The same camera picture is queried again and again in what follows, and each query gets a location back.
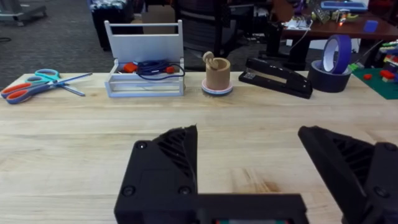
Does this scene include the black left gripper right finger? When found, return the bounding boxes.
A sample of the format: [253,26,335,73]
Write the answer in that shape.
[297,126,398,224]

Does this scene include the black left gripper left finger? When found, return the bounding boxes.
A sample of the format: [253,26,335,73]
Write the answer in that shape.
[113,124,200,224]

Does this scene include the green board with toy blocks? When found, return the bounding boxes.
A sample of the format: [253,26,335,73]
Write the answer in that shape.
[348,39,398,101]

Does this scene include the black tape roll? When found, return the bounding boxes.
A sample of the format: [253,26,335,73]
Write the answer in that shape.
[307,59,353,93]

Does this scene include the wooden cup on coasters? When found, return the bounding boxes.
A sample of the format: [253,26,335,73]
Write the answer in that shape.
[201,51,234,96]

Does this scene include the black stapler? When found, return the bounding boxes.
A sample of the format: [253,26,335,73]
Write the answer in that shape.
[238,57,314,100]

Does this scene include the purple tape roll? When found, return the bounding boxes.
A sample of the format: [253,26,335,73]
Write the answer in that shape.
[321,34,353,75]

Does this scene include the black office chair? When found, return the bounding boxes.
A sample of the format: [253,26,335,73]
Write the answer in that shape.
[173,0,256,72]

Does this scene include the brown desk with clutter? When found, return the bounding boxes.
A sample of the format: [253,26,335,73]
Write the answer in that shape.
[257,0,398,72]

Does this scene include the teal scissors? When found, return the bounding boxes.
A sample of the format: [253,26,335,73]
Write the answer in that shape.
[24,68,86,97]

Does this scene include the black storage bin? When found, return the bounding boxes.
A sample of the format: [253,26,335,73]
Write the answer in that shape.
[88,0,146,52]

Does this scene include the orange and grey scissors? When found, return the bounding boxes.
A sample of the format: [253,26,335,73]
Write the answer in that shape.
[0,73,93,105]

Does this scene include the pale box with cables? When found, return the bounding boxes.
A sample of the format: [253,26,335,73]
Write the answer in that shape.
[104,19,187,99]

